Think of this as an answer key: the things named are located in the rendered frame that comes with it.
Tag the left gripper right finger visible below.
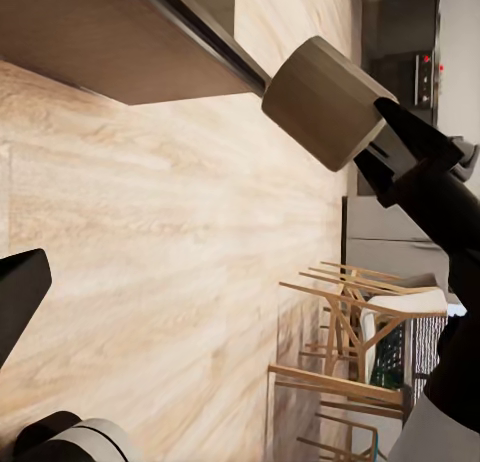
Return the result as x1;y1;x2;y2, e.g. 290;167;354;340
447;247;480;329

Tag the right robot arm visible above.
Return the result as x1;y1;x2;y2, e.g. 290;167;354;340
353;97;480;462

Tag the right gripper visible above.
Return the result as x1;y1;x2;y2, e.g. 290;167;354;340
353;97;480;245

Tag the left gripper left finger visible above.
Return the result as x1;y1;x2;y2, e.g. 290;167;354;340
0;248;52;368

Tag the pillar candle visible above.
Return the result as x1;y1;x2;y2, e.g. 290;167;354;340
261;35;397;172

